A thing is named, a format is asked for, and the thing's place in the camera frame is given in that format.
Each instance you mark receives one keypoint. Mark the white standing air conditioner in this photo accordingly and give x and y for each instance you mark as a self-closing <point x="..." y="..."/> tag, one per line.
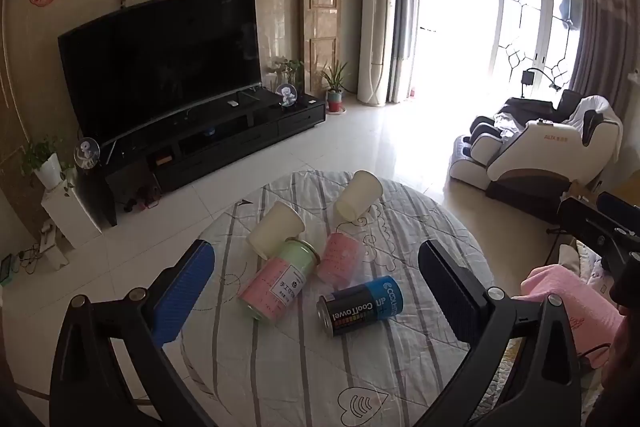
<point x="376" y="32"/>

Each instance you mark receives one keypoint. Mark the black television stand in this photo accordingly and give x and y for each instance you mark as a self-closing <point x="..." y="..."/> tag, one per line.
<point x="225" y="134"/>

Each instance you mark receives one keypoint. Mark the large black television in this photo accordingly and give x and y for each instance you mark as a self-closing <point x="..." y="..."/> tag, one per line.
<point x="160" y="62"/>

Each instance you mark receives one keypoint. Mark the potted plant in red pot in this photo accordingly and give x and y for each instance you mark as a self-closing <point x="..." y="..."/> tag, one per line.
<point x="335" y="84"/>

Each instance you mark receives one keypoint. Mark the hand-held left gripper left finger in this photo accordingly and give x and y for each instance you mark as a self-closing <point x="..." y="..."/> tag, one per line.
<point x="182" y="294"/>

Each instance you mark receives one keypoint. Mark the round glass ornament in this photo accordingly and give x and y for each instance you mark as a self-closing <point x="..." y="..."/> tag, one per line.
<point x="87" y="153"/>
<point x="286" y="94"/>

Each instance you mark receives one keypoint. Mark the black gooseneck stand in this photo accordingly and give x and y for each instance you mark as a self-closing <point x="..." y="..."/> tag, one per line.
<point x="530" y="77"/>

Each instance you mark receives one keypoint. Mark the white massage chair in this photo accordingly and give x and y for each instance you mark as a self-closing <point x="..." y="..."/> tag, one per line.
<point x="540" y="152"/>

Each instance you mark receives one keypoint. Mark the potted plant in white pot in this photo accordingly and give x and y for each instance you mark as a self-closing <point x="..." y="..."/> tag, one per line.
<point x="47" y="167"/>

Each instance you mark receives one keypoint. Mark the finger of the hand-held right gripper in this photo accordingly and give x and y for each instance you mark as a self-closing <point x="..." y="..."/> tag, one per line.
<point x="620" y="209"/>
<point x="590" y="227"/>

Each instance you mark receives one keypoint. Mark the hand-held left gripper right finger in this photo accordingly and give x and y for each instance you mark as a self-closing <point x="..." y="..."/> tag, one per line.
<point x="450" y="292"/>

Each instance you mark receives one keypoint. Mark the round table with cloth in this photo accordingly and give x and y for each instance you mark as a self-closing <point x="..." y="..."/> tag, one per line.
<point x="300" y="372"/>

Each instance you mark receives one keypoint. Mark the pair of dark shoes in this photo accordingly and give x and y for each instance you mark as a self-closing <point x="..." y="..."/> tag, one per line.
<point x="142" y="199"/>

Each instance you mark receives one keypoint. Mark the pink and green can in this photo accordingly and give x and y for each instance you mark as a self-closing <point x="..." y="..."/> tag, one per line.
<point x="280" y="279"/>

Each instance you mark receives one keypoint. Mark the white paper cup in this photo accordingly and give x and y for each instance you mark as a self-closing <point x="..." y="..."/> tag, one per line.
<point x="275" y="229"/>
<point x="357" y="197"/>

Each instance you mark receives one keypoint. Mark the white pedestal stand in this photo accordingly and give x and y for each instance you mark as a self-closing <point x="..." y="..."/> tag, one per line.
<point x="70" y="217"/>

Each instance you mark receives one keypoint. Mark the grey curtain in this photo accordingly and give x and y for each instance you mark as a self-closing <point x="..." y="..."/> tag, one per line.
<point x="400" y="7"/>
<point x="600" y="32"/>

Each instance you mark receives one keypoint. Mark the pink translucent cup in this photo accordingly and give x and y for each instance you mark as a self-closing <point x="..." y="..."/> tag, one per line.
<point x="340" y="259"/>

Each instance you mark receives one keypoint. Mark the white blanket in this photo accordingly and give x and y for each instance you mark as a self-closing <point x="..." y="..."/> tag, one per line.
<point x="607" y="117"/>

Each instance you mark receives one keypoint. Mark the green plant on television stand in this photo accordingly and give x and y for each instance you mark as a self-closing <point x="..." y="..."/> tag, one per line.
<point x="287" y="69"/>

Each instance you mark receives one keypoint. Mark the black and blue can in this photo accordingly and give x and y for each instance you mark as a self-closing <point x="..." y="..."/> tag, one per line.
<point x="365" y="307"/>

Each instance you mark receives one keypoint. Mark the pink towel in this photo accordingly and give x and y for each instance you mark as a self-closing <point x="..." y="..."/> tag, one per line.
<point x="570" y="307"/>

